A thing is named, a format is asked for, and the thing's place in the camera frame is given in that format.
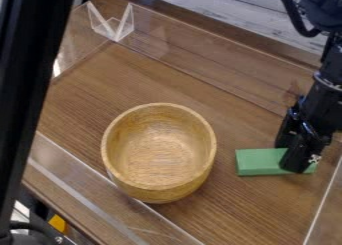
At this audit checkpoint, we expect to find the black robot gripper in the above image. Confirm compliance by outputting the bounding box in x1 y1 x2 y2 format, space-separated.
275 73 342 173

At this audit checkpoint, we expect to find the green rectangular block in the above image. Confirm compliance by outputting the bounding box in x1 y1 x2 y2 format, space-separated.
234 147 319 177

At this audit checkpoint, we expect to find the brown wooden bowl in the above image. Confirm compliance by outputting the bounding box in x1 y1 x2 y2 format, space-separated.
100 103 218 204

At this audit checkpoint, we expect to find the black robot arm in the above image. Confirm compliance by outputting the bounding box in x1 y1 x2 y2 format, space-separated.
0 0 342 245

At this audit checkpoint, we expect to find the yellow tag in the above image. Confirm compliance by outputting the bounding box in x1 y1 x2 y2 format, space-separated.
48 214 67 234

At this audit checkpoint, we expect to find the clear acrylic front wall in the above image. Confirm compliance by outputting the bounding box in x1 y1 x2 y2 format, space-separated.
24 134 205 245

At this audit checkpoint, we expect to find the clear acrylic corner bracket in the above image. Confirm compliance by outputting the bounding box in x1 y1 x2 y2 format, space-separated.
86 2 135 42

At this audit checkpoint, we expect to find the black cable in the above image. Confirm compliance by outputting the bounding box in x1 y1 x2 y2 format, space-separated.
8 220 59 245

